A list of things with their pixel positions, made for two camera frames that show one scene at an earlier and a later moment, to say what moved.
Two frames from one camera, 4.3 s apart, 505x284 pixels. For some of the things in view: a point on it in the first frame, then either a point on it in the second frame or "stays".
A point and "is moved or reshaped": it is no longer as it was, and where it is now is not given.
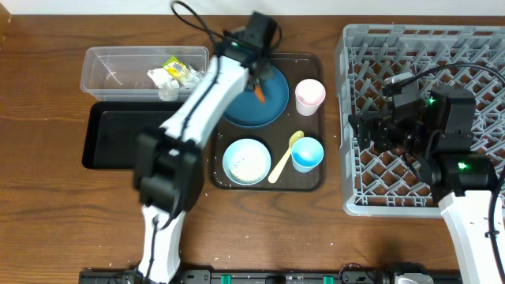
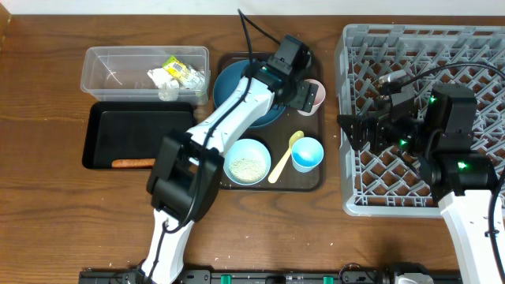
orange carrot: [258, 91] is moved or reshaped
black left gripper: [265, 57] → [307, 99]
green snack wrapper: [186, 74] stays
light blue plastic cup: [306, 154] stays
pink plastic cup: [309, 95] stays
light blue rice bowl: [247, 162] stays
